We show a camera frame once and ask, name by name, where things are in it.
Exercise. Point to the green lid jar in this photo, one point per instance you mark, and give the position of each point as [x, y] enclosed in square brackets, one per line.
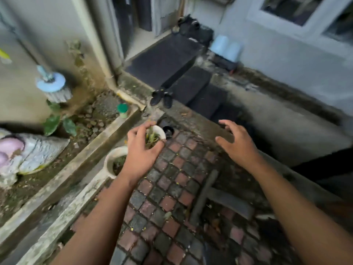
[122, 110]

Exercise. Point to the white door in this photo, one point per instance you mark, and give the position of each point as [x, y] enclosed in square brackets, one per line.
[165, 13]

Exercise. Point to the white framed window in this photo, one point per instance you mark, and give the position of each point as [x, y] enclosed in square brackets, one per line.
[303, 27]

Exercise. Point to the black tray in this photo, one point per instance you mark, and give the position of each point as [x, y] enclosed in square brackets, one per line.
[223, 64]

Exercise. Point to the small black plant pot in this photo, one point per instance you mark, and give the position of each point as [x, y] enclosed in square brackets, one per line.
[168, 132]

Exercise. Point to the white drain pipe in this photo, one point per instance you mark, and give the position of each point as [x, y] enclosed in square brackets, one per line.
[93, 46]

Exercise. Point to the round stone slab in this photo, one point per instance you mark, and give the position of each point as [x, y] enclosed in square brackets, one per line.
[107, 106]

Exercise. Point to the green leafy plant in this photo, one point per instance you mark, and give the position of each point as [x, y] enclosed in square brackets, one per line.
[52, 124]

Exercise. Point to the pink plastic container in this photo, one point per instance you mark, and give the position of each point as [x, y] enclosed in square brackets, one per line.
[11, 147]

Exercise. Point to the white crumpled sack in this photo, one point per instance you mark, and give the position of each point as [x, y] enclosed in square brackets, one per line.
[41, 151]

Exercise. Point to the person's right forearm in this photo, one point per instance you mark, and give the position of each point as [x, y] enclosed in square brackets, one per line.
[300, 223]

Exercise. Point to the person's left forearm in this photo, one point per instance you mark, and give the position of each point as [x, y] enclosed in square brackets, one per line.
[99, 226]

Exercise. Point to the dark steps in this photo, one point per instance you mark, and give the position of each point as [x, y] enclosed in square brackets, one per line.
[165, 57]

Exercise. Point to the black sandal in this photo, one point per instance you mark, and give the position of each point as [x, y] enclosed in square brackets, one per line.
[167, 100]
[156, 97]

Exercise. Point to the person's left hand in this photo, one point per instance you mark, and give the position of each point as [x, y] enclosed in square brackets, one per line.
[140, 157]

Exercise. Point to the grey metal tool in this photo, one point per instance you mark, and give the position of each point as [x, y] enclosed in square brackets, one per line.
[202, 195]

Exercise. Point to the person's right hand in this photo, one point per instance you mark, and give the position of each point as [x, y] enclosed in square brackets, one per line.
[242, 149]

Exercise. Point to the blue round brush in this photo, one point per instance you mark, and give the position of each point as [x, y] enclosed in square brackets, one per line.
[52, 85]

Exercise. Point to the pile of black shoes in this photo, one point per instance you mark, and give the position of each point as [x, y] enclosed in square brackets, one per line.
[195, 30]

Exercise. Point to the tall white ribbed pot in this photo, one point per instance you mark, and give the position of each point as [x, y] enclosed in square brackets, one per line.
[110, 160]

